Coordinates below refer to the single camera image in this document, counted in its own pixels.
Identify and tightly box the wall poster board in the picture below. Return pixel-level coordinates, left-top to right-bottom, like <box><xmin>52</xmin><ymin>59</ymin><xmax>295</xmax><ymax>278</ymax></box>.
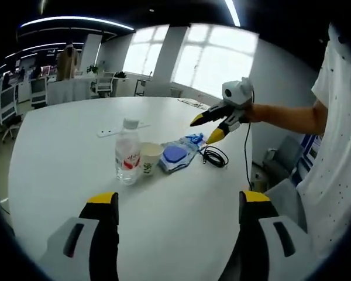
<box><xmin>292</xmin><ymin>134</ymin><xmax>324</xmax><ymax>179</ymax></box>

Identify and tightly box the blue plastic tissue packet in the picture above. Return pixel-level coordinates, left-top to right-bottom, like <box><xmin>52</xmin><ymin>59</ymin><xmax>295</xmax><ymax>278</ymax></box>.
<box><xmin>180</xmin><ymin>132</ymin><xmax>207</xmax><ymax>150</ymax></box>

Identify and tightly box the person's right hand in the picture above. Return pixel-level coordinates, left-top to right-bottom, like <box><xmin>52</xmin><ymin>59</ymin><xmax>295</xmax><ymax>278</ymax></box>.
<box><xmin>243</xmin><ymin>104</ymin><xmax>263</xmax><ymax>124</ymax></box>

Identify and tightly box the curved ceiling light strip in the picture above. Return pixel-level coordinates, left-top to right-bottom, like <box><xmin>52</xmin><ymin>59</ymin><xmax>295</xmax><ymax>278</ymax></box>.
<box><xmin>19</xmin><ymin>16</ymin><xmax>135</xmax><ymax>32</ymax></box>

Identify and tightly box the blue wet wipes packet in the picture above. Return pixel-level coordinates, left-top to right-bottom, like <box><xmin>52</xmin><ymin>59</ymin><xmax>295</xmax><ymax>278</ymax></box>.
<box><xmin>159</xmin><ymin>142</ymin><xmax>199</xmax><ymax>174</ymax></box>

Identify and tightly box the person in white shirt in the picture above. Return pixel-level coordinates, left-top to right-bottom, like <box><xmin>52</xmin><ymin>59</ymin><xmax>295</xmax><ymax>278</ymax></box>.
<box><xmin>294</xmin><ymin>23</ymin><xmax>351</xmax><ymax>264</ymax></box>

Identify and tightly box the large bright window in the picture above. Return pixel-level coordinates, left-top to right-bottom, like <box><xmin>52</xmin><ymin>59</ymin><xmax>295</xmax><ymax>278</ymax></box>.
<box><xmin>172</xmin><ymin>25</ymin><xmax>258</xmax><ymax>100</ymax></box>
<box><xmin>122</xmin><ymin>26</ymin><xmax>169</xmax><ymax>77</ymax></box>

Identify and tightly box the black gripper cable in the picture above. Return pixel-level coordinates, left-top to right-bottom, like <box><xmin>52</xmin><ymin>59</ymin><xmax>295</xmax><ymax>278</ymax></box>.
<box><xmin>244</xmin><ymin>87</ymin><xmax>257</xmax><ymax>193</ymax></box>

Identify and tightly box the clear plastic water bottle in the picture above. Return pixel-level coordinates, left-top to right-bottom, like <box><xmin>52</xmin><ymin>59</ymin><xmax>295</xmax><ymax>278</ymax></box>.
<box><xmin>115</xmin><ymin>118</ymin><xmax>142</xmax><ymax>186</ymax></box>

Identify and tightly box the thin black wire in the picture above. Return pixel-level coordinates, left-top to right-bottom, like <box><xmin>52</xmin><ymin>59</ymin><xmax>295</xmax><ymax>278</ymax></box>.
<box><xmin>177</xmin><ymin>98</ymin><xmax>210</xmax><ymax>111</ymax></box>

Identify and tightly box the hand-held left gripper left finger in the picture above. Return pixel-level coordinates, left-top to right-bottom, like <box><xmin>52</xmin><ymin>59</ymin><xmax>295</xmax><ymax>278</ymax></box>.
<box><xmin>39</xmin><ymin>191</ymin><xmax>120</xmax><ymax>281</ymax></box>

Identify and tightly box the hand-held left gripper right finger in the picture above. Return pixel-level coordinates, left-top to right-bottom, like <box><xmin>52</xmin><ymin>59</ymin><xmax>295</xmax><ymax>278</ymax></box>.
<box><xmin>218</xmin><ymin>189</ymin><xmax>315</xmax><ymax>281</ymax></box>

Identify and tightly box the white desk partition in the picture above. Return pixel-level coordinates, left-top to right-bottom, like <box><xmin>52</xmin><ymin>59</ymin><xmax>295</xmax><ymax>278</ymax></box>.
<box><xmin>46</xmin><ymin>77</ymin><xmax>94</xmax><ymax>105</ymax></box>

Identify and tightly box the white table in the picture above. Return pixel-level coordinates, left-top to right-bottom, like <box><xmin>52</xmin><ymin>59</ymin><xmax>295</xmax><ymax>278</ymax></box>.
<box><xmin>7</xmin><ymin>95</ymin><xmax>254</xmax><ymax>281</ymax></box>

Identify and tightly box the floral paper cup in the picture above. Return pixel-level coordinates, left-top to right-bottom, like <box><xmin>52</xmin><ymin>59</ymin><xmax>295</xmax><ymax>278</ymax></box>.
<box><xmin>139</xmin><ymin>142</ymin><xmax>164</xmax><ymax>176</ymax></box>

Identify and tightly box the grey office chair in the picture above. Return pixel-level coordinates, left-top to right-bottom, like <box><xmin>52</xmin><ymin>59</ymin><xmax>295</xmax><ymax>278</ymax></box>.
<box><xmin>263</xmin><ymin>136</ymin><xmax>307</xmax><ymax>184</ymax></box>

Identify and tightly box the white table power strip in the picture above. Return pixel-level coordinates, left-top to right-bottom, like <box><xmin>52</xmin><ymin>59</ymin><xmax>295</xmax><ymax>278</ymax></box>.
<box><xmin>96</xmin><ymin>122</ymin><xmax>152</xmax><ymax>138</ymax></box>

